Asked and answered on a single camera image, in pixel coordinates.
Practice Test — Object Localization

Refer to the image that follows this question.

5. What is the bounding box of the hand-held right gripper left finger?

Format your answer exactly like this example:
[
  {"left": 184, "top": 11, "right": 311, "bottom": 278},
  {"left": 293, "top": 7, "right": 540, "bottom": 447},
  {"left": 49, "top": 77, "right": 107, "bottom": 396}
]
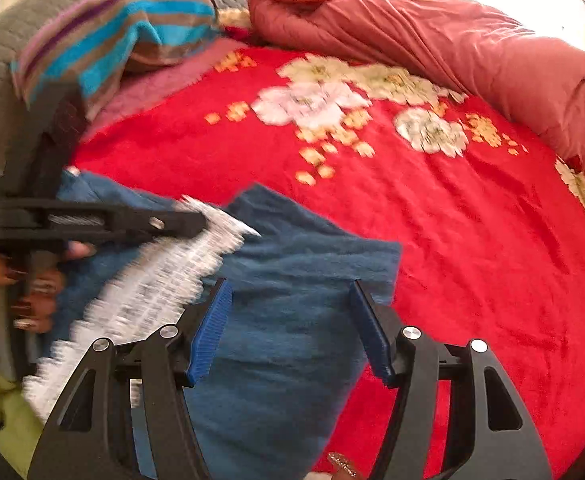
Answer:
[{"left": 26, "top": 277, "right": 234, "bottom": 480}]

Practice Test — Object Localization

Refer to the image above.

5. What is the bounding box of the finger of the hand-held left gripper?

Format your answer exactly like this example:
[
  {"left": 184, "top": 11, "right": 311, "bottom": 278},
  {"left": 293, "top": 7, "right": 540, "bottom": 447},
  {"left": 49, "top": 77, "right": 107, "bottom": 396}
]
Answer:
[{"left": 116, "top": 199, "right": 208, "bottom": 244}]

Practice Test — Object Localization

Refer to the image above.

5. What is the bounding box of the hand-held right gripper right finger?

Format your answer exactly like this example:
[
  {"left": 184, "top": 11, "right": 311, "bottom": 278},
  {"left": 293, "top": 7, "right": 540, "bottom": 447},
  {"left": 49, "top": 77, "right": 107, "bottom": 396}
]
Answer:
[{"left": 349, "top": 279, "right": 554, "bottom": 480}]

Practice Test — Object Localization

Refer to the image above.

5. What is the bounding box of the blue denim pants lace trim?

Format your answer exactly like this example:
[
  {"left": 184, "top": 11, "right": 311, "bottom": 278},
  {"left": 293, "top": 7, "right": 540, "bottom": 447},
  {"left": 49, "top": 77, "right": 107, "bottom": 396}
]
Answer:
[{"left": 25, "top": 170, "right": 404, "bottom": 480}]

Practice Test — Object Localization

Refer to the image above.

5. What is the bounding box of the person's right hand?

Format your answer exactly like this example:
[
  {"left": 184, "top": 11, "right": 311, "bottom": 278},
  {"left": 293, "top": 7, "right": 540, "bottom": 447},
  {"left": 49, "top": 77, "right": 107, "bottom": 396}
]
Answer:
[{"left": 326, "top": 451, "right": 360, "bottom": 480}]

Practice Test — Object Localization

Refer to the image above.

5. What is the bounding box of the grey quilted headboard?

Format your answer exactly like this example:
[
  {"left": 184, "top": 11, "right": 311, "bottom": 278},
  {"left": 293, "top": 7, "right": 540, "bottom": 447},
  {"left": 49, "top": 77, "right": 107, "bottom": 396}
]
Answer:
[{"left": 0, "top": 0, "right": 323, "bottom": 196}]

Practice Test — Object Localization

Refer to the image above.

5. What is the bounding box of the red floral blanket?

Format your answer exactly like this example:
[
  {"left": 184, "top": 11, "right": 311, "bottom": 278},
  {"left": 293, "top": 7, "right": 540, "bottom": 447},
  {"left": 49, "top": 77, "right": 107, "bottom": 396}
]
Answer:
[{"left": 67, "top": 45, "right": 585, "bottom": 480}]

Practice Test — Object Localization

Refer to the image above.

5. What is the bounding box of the pink quilted blanket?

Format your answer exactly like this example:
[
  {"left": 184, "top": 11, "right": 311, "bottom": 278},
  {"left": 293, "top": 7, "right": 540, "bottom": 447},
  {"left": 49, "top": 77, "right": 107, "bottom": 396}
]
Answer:
[{"left": 80, "top": 37, "right": 246, "bottom": 141}]

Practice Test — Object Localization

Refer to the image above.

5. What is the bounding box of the striped towel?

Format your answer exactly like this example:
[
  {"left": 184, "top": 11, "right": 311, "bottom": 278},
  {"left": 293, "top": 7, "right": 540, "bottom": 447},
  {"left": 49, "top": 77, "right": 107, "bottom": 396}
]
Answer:
[{"left": 10, "top": 0, "right": 223, "bottom": 111}]

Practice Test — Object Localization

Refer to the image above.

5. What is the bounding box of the salmon pink comforter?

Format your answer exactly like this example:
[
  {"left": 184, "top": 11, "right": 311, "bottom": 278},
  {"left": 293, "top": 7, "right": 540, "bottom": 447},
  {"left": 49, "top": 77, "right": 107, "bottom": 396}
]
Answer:
[{"left": 247, "top": 0, "right": 585, "bottom": 216}]

